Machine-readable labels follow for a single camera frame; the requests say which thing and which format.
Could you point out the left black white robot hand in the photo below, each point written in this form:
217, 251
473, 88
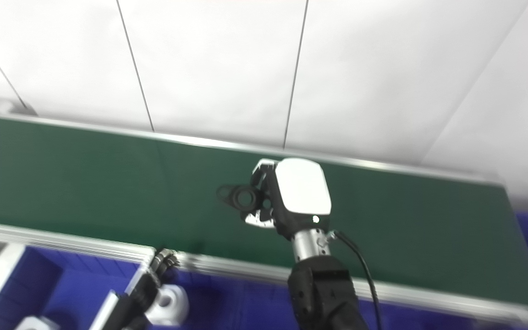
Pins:
142, 291

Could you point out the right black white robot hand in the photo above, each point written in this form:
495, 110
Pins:
300, 192

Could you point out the black oval flange part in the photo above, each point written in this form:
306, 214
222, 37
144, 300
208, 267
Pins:
244, 198

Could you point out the white cube part with hole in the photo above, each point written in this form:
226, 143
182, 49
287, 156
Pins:
35, 324
170, 302

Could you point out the green conveyor belt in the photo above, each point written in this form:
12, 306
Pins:
108, 183

